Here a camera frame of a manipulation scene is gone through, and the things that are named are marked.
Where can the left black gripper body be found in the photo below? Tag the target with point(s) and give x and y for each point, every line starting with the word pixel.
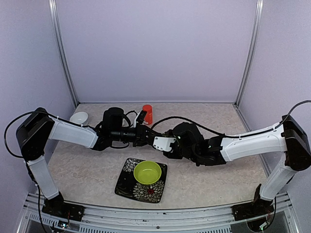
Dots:
pixel 138 138

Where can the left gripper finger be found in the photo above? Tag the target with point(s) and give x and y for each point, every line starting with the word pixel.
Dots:
pixel 154 133
pixel 148 141

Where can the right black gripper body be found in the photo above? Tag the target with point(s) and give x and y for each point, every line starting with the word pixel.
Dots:
pixel 170 157

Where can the red pill bottle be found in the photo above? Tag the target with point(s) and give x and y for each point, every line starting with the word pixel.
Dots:
pixel 148 120

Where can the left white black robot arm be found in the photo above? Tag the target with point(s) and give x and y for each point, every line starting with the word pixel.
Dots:
pixel 40 127

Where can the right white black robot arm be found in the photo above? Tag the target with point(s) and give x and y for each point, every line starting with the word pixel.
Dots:
pixel 185 141

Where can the lime green bowl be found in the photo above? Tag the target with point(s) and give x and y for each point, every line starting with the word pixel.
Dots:
pixel 147 172

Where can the black floral square plate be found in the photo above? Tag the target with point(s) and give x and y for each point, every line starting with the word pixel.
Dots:
pixel 129 188

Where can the white ceramic bowl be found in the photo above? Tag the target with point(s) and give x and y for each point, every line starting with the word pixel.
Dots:
pixel 80 118

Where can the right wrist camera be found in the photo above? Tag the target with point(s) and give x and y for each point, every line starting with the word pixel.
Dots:
pixel 169 133

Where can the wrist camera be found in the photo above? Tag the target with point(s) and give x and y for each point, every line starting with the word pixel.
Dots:
pixel 141 117
pixel 169 133

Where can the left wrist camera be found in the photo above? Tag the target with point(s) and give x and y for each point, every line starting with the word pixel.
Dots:
pixel 141 117

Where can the front aluminium rail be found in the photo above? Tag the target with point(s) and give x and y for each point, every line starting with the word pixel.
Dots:
pixel 102 219

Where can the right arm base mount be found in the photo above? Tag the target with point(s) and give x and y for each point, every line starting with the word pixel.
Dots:
pixel 252 209

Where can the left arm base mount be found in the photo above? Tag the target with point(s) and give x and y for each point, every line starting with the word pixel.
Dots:
pixel 64 210

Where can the left aluminium frame post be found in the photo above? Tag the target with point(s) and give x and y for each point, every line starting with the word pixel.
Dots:
pixel 61 51

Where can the aluminium frame post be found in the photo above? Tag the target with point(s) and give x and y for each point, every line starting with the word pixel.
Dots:
pixel 61 51
pixel 251 51

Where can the right aluminium frame post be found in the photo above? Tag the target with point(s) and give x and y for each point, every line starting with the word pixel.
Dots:
pixel 251 51

